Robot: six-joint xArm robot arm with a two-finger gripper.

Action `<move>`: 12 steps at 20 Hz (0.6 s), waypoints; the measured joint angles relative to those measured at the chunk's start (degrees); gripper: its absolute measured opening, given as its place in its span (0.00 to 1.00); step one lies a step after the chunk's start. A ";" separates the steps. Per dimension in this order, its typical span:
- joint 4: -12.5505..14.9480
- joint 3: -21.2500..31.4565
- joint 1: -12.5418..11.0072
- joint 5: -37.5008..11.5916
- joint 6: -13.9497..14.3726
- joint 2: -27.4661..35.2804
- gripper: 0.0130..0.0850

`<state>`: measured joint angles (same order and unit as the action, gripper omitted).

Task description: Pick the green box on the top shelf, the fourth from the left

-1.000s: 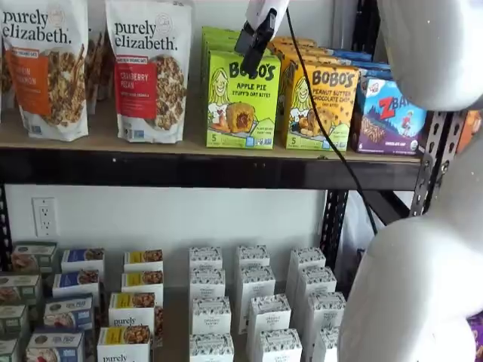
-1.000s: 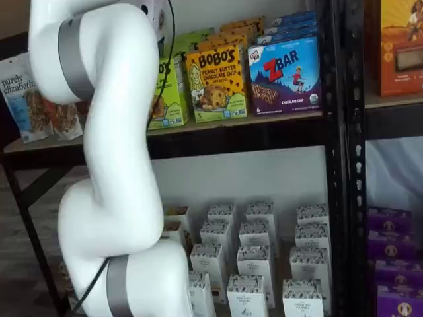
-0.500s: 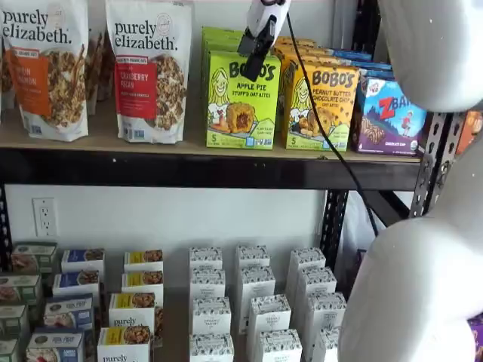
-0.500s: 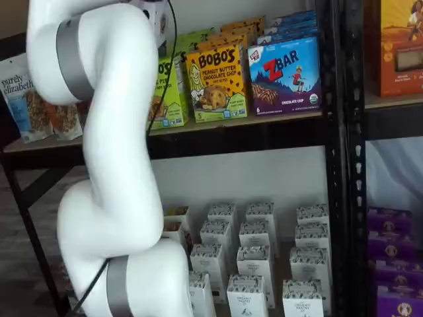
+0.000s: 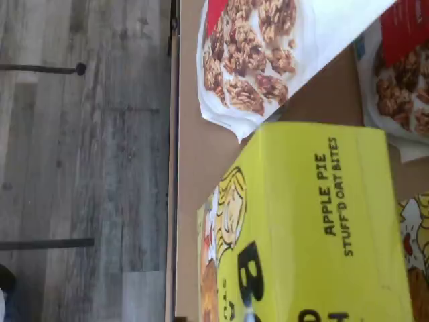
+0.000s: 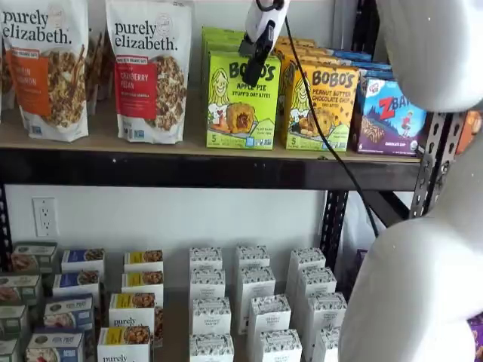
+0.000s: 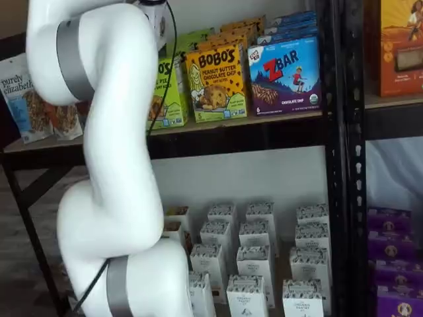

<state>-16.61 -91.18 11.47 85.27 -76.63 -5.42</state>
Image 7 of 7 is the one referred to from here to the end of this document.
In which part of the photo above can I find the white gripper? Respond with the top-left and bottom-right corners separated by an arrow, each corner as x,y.
140,0 -> 168,53

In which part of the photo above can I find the green Bobo's apple pie box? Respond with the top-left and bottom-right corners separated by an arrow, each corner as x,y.
171,28 -> 215,125
147,58 -> 186,131

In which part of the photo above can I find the yellow Bobo's peanut butter box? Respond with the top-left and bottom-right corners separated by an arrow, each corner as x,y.
220,15 -> 266,34
197,32 -> 249,53
184,44 -> 249,124
216,23 -> 258,42

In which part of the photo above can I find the blue Zbar chocolate chip box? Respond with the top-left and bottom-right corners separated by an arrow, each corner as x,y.
268,18 -> 317,29
272,11 -> 315,20
247,34 -> 323,117
263,25 -> 318,37

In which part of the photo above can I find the black metal shelf rack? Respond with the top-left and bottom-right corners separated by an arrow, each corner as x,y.
0,0 -> 348,317
346,0 -> 423,317

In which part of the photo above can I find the white box with granola picture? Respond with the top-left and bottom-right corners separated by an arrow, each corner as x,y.
161,221 -> 184,246
164,206 -> 192,232

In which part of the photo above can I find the white organic pantry box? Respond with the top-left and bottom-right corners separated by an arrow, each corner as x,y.
238,221 -> 275,252
188,270 -> 217,317
200,220 -> 232,252
236,246 -> 276,308
227,274 -> 268,317
289,246 -> 331,285
246,201 -> 277,229
296,204 -> 330,229
190,243 -> 227,303
207,203 -> 238,229
294,223 -> 331,252
282,279 -> 327,317

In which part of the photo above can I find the large orange box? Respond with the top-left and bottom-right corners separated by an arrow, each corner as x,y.
373,0 -> 423,98

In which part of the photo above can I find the purple box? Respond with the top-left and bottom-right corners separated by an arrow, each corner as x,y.
376,286 -> 423,317
367,207 -> 413,234
375,259 -> 423,290
367,230 -> 418,262

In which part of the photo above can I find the orange purely elizabeth granola bag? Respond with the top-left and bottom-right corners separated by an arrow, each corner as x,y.
44,102 -> 84,138

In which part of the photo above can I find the blue purely elizabeth granola bag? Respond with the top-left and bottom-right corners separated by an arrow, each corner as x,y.
0,52 -> 56,145

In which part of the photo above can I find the white plastic sheet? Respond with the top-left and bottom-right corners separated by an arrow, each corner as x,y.
365,138 -> 423,212

